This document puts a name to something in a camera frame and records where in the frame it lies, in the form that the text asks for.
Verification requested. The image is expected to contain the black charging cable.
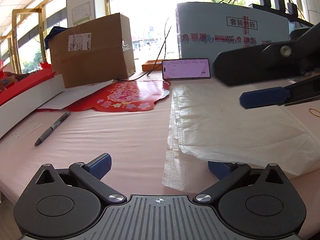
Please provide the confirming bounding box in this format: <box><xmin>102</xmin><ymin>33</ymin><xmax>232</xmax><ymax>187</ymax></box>
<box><xmin>117</xmin><ymin>17</ymin><xmax>173</xmax><ymax>82</ymax></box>

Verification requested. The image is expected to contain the smartphone with lit screen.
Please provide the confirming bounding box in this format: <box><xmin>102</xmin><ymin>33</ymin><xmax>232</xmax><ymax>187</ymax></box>
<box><xmin>162</xmin><ymin>59</ymin><xmax>210</xmax><ymax>80</ymax></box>

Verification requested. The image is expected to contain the large light blue box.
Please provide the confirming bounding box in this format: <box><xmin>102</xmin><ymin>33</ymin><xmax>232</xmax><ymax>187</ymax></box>
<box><xmin>176</xmin><ymin>2</ymin><xmax>289</xmax><ymax>62</ymax></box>

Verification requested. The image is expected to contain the white and red flat box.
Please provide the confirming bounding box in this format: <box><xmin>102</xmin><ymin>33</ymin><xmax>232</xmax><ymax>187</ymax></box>
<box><xmin>1</xmin><ymin>73</ymin><xmax>65</xmax><ymax>138</ymax></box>

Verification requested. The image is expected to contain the white air conditioner unit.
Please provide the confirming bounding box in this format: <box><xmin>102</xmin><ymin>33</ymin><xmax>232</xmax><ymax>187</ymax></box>
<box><xmin>301</xmin><ymin>0</ymin><xmax>320</xmax><ymax>25</ymax></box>

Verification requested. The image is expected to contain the orange flat box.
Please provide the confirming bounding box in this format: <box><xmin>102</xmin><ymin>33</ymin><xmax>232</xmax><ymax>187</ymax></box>
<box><xmin>142</xmin><ymin>60</ymin><xmax>162</xmax><ymax>72</ymax></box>

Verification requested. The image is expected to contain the grey pen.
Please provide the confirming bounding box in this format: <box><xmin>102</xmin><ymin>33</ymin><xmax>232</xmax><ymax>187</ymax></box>
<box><xmin>34</xmin><ymin>111</ymin><xmax>71</xmax><ymax>147</ymax></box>

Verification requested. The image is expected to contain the white nonwoven shopping bag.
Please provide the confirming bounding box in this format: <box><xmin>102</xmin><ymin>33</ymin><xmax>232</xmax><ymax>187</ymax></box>
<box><xmin>162</xmin><ymin>79</ymin><xmax>319</xmax><ymax>193</ymax></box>

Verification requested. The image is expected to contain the white paper sheet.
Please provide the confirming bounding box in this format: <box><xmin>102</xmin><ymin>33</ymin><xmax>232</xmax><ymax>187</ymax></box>
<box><xmin>38</xmin><ymin>80</ymin><xmax>113</xmax><ymax>110</ymax></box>

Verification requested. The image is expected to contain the red paper decoration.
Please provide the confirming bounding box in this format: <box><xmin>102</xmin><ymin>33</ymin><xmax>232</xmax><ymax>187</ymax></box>
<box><xmin>37</xmin><ymin>79</ymin><xmax>171</xmax><ymax>113</ymax></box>

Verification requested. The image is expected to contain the black power adapter right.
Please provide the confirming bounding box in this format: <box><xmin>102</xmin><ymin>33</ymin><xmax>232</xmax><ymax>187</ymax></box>
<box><xmin>287</xmin><ymin>2</ymin><xmax>298</xmax><ymax>17</ymax></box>

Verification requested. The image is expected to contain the black power adapter middle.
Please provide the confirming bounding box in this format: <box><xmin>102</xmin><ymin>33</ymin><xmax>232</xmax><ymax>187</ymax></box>
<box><xmin>274</xmin><ymin>0</ymin><xmax>286</xmax><ymax>12</ymax></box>

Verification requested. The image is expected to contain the sealed brown cardboard box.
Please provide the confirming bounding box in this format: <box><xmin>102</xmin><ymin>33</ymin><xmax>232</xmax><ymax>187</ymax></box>
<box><xmin>45</xmin><ymin>13</ymin><xmax>136</xmax><ymax>88</ymax></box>

